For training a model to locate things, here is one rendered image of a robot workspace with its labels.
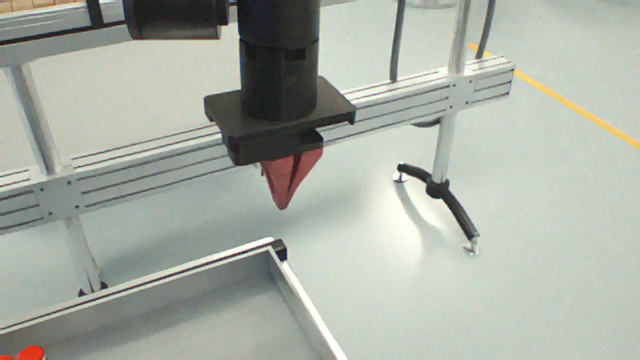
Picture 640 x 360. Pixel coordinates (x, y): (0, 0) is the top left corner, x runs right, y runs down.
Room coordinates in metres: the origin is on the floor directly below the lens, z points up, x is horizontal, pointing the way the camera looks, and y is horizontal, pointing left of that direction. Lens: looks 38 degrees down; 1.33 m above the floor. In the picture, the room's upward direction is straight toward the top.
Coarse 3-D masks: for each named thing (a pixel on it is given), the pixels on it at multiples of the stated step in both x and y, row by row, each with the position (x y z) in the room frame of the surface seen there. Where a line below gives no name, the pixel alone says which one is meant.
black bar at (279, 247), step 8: (280, 240) 0.46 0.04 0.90; (256, 248) 0.45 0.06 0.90; (280, 248) 0.45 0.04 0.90; (224, 256) 0.44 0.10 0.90; (232, 256) 0.44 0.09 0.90; (280, 256) 0.45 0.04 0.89; (200, 264) 0.43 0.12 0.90; (208, 264) 0.43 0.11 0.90; (176, 272) 0.42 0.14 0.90; (184, 272) 0.41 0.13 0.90; (152, 280) 0.40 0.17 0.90; (128, 288) 0.39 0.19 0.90; (104, 296) 0.38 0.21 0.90; (80, 304) 0.37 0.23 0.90; (48, 312) 0.36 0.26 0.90; (56, 312) 0.36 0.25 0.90; (32, 320) 0.35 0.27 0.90; (0, 328) 0.34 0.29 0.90
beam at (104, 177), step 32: (480, 64) 1.63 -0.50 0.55; (512, 64) 1.63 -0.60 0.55; (352, 96) 1.43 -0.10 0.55; (384, 96) 1.43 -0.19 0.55; (416, 96) 1.48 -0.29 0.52; (448, 96) 1.53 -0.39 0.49; (480, 96) 1.58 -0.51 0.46; (192, 128) 1.26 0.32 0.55; (320, 128) 1.34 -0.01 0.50; (352, 128) 1.39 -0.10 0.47; (384, 128) 1.43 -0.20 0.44; (64, 160) 1.12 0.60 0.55; (96, 160) 1.12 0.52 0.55; (128, 160) 1.12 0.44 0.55; (160, 160) 1.15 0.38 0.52; (192, 160) 1.19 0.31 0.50; (224, 160) 1.22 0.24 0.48; (0, 192) 1.00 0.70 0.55; (32, 192) 1.03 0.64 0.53; (64, 192) 1.05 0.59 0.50; (96, 192) 1.08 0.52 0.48; (128, 192) 1.11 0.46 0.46; (0, 224) 0.99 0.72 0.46; (32, 224) 1.01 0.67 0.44
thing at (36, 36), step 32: (0, 0) 1.06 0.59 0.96; (32, 0) 1.16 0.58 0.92; (64, 0) 1.13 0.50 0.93; (96, 0) 1.10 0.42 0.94; (352, 0) 1.36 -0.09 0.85; (0, 32) 1.03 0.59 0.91; (32, 32) 1.05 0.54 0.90; (64, 32) 1.08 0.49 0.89; (96, 32) 1.10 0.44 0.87; (128, 32) 1.13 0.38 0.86; (0, 64) 1.02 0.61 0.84
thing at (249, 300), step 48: (144, 288) 0.38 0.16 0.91; (192, 288) 0.40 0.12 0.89; (240, 288) 0.41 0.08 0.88; (288, 288) 0.39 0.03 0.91; (0, 336) 0.32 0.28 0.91; (48, 336) 0.34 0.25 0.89; (96, 336) 0.35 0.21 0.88; (144, 336) 0.35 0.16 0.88; (192, 336) 0.35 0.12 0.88; (240, 336) 0.35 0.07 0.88; (288, 336) 0.35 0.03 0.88
